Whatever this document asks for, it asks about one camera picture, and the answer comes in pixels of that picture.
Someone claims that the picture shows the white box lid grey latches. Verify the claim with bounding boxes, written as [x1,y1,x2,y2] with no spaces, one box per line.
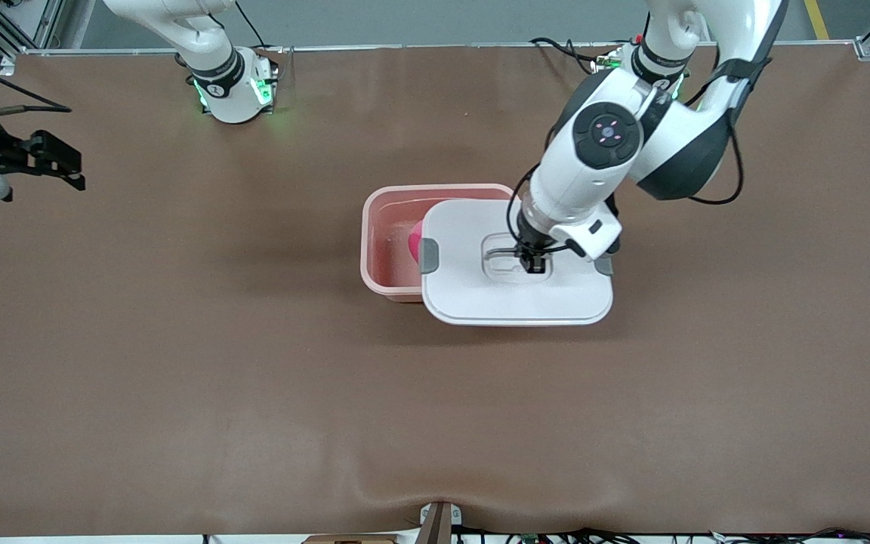
[418,198,615,327]

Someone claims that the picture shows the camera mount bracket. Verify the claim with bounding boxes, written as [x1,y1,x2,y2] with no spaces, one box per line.
[418,501,463,544]

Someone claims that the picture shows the large table mat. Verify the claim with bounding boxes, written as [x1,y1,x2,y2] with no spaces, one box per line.
[0,42,870,539]

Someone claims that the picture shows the wooden board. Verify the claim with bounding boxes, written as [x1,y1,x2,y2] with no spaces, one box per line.
[303,534,398,544]

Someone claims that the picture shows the pink plastic storage box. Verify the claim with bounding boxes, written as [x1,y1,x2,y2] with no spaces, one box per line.
[360,184,515,303]

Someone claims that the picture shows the black base cable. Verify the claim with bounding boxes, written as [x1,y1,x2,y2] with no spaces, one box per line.
[529,36,625,69]
[235,0,279,54]

